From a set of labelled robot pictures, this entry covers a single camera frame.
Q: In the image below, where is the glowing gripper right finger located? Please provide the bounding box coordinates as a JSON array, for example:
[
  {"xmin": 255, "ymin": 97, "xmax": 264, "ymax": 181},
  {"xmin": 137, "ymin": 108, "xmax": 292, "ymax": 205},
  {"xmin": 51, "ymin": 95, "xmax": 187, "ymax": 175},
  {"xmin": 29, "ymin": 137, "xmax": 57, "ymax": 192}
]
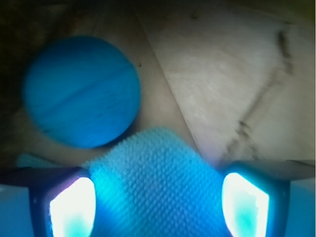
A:
[{"xmin": 222, "ymin": 160, "xmax": 316, "ymax": 237}]

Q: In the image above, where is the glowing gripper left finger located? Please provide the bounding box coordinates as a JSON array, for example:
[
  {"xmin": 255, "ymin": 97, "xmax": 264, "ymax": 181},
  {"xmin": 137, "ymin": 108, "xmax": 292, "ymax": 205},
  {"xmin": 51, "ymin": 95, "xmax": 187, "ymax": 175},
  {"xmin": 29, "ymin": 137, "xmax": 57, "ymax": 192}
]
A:
[{"xmin": 0, "ymin": 167, "xmax": 96, "ymax": 237}]

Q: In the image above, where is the light blue cloth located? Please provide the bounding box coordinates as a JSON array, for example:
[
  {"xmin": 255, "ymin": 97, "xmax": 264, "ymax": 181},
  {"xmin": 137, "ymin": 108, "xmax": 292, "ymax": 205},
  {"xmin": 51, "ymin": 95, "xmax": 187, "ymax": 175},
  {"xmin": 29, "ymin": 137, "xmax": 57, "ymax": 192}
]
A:
[{"xmin": 82, "ymin": 127, "xmax": 230, "ymax": 237}]

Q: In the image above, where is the blue ball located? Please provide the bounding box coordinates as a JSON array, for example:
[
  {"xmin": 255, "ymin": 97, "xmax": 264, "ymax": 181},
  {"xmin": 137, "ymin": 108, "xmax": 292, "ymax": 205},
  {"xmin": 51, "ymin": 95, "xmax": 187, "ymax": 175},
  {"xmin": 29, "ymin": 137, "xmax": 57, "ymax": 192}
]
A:
[{"xmin": 22, "ymin": 36, "xmax": 141, "ymax": 149}]

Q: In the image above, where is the brown paper bag bin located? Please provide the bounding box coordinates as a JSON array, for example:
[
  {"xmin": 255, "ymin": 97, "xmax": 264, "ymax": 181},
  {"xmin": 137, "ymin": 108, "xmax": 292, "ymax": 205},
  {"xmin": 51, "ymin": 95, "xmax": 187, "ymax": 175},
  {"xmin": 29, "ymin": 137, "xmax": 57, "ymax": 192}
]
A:
[{"xmin": 0, "ymin": 0, "xmax": 316, "ymax": 167}]

